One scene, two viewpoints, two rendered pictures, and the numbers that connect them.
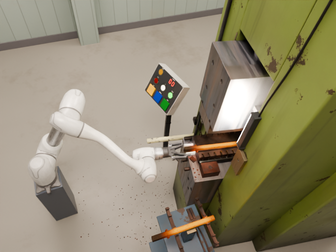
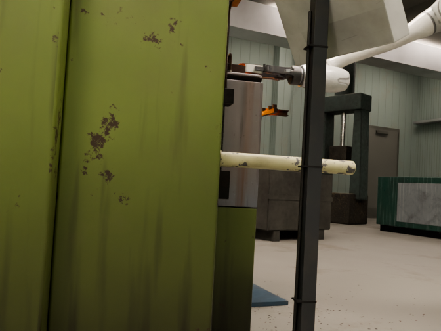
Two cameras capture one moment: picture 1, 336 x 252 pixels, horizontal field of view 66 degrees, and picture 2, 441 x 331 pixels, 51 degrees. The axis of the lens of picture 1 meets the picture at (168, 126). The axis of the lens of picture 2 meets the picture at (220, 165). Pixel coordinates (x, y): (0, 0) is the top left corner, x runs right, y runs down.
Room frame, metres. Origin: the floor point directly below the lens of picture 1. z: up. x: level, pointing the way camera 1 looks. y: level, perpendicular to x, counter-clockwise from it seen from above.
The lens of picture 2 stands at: (2.82, -0.15, 0.54)
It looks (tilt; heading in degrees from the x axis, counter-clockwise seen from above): 3 degrees up; 184
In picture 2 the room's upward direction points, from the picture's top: 3 degrees clockwise
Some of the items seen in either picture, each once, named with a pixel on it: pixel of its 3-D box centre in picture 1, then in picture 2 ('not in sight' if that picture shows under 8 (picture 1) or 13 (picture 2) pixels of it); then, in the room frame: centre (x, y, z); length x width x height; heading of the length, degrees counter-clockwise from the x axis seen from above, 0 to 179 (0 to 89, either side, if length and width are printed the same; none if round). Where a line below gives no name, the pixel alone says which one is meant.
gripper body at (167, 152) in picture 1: (168, 151); (288, 74); (0.99, -0.03, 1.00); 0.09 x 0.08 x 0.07; 106
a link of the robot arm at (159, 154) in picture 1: (158, 153); (305, 76); (0.97, 0.04, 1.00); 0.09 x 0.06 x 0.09; 16
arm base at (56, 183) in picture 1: (46, 180); not in sight; (0.83, 0.89, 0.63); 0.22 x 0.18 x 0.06; 29
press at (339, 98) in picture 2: not in sight; (342, 140); (-5.88, 1.50, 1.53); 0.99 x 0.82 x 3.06; 29
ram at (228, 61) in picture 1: (250, 91); not in sight; (1.08, -0.43, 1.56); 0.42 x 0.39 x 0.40; 106
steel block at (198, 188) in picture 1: (217, 168); (176, 143); (1.08, -0.45, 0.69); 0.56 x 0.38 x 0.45; 106
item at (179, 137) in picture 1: (170, 138); (288, 163); (1.38, -0.04, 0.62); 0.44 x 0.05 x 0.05; 106
